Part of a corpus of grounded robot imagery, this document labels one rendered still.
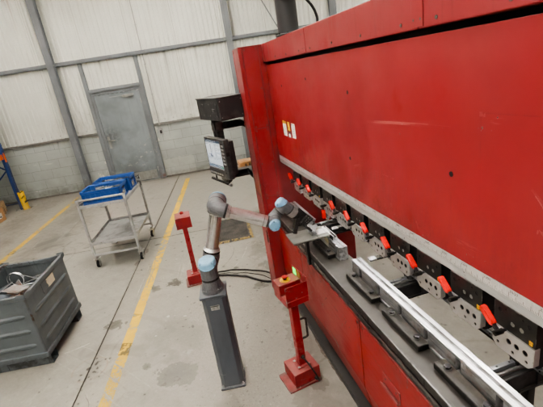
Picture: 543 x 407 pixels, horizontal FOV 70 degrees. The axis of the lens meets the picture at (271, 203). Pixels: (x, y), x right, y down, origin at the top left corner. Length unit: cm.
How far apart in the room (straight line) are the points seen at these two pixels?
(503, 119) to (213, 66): 848
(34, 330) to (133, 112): 657
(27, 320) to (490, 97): 358
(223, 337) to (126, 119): 750
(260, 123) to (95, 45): 690
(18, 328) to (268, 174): 243
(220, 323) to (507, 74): 220
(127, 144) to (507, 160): 907
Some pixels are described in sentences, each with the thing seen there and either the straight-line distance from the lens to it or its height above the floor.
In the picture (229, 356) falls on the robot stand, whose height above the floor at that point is 28.
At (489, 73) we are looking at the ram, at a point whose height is 202.
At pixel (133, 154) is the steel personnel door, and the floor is 67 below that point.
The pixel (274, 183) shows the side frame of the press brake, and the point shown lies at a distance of 343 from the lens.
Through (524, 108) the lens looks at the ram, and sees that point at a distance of 118.
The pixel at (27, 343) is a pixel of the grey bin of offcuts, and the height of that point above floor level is 26.
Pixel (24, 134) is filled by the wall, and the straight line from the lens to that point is 1053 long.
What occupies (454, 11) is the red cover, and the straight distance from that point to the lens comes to 132.
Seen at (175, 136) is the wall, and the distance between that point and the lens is 959.
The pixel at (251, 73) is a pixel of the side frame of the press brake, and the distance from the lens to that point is 328.
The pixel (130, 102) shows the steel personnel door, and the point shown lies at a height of 185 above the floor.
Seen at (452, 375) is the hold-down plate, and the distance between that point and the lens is 178.
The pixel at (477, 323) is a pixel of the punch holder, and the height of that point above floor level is 120.
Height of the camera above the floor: 212
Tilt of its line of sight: 19 degrees down
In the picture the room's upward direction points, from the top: 9 degrees counter-clockwise
